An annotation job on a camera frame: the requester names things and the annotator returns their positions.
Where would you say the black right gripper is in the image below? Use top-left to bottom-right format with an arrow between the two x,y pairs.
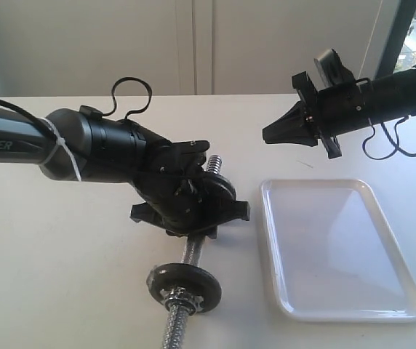
262,72 -> 372,159

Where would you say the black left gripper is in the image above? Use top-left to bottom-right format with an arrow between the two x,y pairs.
129,159 -> 250,236

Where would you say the black weight plate end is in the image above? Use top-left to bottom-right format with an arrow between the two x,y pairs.
204,172 -> 236,201
146,262 -> 222,313

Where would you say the chrome threaded dumbbell bar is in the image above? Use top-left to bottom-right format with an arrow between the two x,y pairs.
160,154 -> 225,349

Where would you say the left robot arm black grey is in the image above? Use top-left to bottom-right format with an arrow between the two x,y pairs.
0,100 -> 250,237

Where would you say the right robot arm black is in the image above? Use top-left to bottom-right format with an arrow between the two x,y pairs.
262,49 -> 416,159

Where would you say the black weight plate near end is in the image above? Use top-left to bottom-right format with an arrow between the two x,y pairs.
146,262 -> 222,313

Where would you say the chrome spin-lock collar nut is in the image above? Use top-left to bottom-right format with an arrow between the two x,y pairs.
160,286 -> 204,315

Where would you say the white plastic tray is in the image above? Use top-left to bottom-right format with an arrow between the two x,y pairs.
260,179 -> 416,324

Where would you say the white zip tie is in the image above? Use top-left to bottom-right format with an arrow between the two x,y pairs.
41,118 -> 82,182

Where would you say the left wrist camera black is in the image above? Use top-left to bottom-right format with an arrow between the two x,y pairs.
171,140 -> 210,165

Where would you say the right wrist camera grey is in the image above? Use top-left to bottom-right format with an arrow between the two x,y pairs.
314,49 -> 355,88

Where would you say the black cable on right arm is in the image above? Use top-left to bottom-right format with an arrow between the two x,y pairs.
361,111 -> 416,160

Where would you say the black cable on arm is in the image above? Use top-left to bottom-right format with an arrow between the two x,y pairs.
79,76 -> 153,119
361,111 -> 416,160

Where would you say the dark window frame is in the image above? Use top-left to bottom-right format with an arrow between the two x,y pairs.
375,0 -> 416,78

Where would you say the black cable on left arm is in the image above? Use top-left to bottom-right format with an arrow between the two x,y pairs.
79,76 -> 153,119

